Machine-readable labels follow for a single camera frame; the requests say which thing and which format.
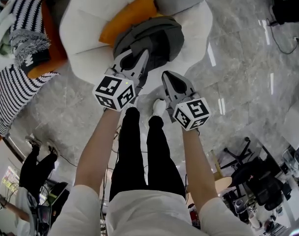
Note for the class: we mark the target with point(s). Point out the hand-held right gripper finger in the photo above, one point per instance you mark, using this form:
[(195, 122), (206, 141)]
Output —
[(188, 88), (166, 87)]

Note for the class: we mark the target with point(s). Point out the person's white right shoe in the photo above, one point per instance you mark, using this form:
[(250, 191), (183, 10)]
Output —
[(159, 107)]

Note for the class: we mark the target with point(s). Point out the person's right forearm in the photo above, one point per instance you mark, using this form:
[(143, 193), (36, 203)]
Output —
[(198, 161)]

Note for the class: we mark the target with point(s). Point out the grey fringed dark throw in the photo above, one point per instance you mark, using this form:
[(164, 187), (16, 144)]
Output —
[(29, 43)]

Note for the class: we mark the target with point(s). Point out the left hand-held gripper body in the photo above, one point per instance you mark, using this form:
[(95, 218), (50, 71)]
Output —
[(110, 87)]

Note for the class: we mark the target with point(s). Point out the person's black trousers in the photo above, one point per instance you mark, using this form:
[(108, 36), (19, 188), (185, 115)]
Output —
[(132, 156)]

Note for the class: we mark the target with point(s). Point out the white rectangular stand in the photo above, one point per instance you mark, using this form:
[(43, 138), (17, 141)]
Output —
[(296, 122)]

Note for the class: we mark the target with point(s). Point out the white armchair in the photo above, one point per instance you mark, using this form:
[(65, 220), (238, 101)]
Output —
[(90, 21)]

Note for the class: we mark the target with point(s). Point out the black office chair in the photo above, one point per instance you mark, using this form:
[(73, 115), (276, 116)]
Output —
[(262, 188)]

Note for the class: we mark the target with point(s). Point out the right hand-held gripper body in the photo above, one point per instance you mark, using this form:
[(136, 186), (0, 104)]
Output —
[(193, 112)]

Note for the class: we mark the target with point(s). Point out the black and white striped blanket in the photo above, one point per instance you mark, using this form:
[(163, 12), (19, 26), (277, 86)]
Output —
[(14, 92)]

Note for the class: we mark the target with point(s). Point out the orange cushion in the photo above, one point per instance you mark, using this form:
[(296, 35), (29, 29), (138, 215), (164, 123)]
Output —
[(124, 21)]

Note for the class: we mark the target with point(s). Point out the white fluffy towel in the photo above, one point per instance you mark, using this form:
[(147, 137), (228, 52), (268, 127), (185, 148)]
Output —
[(2, 28)]

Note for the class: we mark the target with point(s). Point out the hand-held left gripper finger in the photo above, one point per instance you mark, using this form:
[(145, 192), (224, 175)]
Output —
[(116, 61), (142, 61)]

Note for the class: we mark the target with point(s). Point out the orange sofa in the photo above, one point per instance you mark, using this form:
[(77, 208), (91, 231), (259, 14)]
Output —
[(56, 50)]

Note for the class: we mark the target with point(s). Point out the dark grey backpack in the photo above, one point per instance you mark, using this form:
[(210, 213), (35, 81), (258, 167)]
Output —
[(164, 40)]

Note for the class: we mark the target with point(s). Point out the person's left forearm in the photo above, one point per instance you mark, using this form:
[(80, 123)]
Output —
[(97, 151)]

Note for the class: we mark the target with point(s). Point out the person's white shirt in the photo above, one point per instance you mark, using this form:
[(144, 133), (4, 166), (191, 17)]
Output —
[(149, 217)]

